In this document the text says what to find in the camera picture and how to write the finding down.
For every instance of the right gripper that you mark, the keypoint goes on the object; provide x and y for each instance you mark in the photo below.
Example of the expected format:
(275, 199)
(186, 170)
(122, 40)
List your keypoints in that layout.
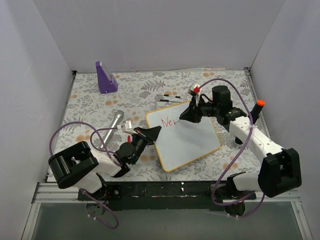
(196, 111)

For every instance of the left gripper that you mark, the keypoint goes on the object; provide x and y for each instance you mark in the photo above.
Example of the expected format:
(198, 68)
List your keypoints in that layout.
(146, 137)

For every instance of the yellow framed whiteboard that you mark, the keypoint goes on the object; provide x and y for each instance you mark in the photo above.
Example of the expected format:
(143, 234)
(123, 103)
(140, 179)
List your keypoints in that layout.
(182, 143)

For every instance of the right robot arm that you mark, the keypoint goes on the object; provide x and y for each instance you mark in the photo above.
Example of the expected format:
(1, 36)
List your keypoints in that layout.
(280, 169)

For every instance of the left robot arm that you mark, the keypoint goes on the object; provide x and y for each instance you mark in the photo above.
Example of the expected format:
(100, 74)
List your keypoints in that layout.
(83, 167)

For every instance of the silver microphone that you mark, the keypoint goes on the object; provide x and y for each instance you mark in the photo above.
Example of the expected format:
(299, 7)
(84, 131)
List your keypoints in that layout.
(117, 118)

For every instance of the black toy gun orange tip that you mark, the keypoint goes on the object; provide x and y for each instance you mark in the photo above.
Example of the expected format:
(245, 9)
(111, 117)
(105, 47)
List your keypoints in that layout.
(256, 110)

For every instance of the purple wedge stand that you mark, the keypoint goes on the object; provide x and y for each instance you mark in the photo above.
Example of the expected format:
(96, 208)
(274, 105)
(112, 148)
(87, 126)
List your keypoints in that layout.
(106, 81)

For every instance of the floral table mat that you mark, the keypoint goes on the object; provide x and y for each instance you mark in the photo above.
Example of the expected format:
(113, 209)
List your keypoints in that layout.
(88, 109)

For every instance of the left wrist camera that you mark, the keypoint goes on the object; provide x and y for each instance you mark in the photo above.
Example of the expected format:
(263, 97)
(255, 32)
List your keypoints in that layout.
(126, 127)

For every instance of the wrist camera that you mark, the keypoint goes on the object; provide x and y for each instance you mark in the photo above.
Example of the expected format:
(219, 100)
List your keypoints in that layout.
(195, 91)
(126, 127)

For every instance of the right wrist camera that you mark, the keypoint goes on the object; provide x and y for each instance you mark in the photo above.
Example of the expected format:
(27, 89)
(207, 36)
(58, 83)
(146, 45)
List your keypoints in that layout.
(195, 91)

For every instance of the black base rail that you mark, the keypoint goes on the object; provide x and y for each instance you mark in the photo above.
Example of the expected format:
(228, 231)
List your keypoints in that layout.
(158, 195)

